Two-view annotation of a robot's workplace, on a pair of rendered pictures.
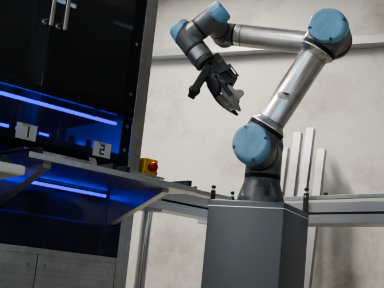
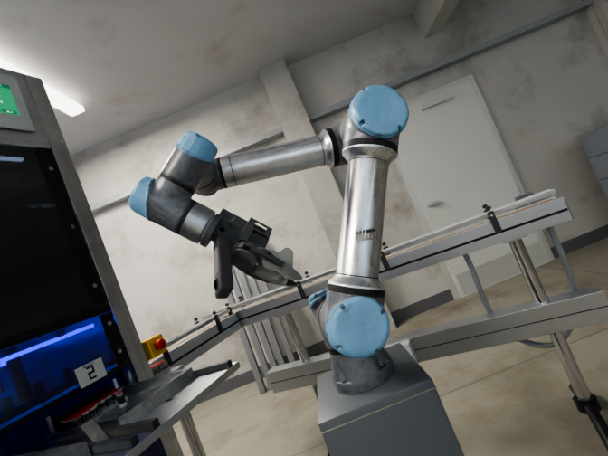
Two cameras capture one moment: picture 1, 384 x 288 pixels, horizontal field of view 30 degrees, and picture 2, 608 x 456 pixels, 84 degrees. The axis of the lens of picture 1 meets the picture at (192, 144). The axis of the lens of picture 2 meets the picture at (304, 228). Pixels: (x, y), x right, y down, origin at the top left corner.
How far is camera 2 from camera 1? 1.66 m
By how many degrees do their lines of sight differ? 28
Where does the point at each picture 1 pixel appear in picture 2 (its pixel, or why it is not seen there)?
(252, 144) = (367, 329)
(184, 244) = (177, 327)
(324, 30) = (384, 118)
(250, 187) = (356, 369)
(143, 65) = (93, 245)
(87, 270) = not seen: outside the picture
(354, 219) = not seen: hidden behind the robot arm
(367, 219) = not seen: hidden behind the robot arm
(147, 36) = (82, 212)
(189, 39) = (172, 206)
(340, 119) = (242, 203)
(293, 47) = (311, 162)
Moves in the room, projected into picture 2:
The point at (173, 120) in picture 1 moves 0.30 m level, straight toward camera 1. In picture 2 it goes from (127, 250) to (126, 245)
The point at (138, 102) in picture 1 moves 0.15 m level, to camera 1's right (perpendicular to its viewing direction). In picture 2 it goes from (109, 288) to (152, 272)
